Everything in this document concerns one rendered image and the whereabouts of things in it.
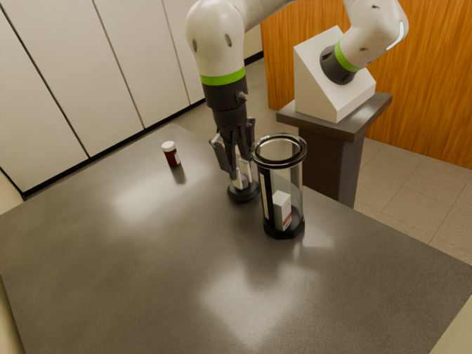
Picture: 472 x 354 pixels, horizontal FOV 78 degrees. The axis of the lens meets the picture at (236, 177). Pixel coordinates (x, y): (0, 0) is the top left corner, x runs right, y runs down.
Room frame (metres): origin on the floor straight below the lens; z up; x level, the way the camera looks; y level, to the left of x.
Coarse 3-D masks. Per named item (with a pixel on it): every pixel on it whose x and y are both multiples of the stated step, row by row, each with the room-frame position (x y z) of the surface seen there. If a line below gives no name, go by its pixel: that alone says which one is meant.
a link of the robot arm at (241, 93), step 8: (240, 80) 0.55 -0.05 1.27; (208, 88) 0.56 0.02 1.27; (216, 88) 0.55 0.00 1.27; (224, 88) 0.54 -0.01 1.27; (232, 88) 0.54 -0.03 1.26; (240, 88) 0.55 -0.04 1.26; (208, 96) 0.56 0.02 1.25; (216, 96) 0.55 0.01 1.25; (224, 96) 0.54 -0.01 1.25; (232, 96) 0.54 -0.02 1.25; (240, 96) 0.54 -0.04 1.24; (248, 96) 0.54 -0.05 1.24; (208, 104) 0.57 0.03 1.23; (216, 104) 0.55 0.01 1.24; (224, 104) 0.54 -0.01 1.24; (232, 104) 0.54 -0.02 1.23; (240, 104) 0.55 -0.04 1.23
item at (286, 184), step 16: (256, 144) 0.48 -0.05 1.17; (272, 144) 0.50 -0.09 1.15; (288, 144) 0.49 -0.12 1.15; (304, 144) 0.45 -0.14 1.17; (256, 160) 0.43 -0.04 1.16; (272, 160) 0.42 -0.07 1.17; (288, 160) 0.41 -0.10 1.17; (272, 176) 0.42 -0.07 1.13; (288, 176) 0.41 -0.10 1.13; (272, 192) 0.42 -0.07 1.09; (288, 192) 0.41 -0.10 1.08; (288, 208) 0.41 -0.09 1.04; (288, 224) 0.41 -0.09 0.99
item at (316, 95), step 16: (336, 32) 1.12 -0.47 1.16; (304, 48) 1.01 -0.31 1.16; (320, 48) 1.04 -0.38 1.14; (304, 64) 0.96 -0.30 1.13; (304, 80) 0.96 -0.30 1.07; (320, 80) 0.93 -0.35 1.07; (368, 80) 1.00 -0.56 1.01; (304, 96) 0.96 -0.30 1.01; (320, 96) 0.91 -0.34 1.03; (336, 96) 0.90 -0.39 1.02; (352, 96) 0.92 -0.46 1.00; (368, 96) 0.98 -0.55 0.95; (304, 112) 0.96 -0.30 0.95; (320, 112) 0.91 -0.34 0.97; (336, 112) 0.86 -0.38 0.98
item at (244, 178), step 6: (240, 174) 0.60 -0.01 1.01; (246, 180) 0.58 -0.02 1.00; (252, 180) 0.60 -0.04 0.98; (228, 186) 0.61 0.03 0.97; (234, 186) 0.59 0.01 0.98; (246, 186) 0.58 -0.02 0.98; (252, 186) 0.58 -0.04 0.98; (258, 186) 0.58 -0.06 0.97; (228, 192) 0.58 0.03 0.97; (234, 192) 0.57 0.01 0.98; (240, 192) 0.56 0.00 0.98; (246, 192) 0.56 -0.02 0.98; (252, 192) 0.55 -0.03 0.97; (258, 192) 0.56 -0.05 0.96; (234, 198) 0.56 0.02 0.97; (240, 198) 0.55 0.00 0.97; (246, 198) 0.54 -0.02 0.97; (252, 198) 0.55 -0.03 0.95
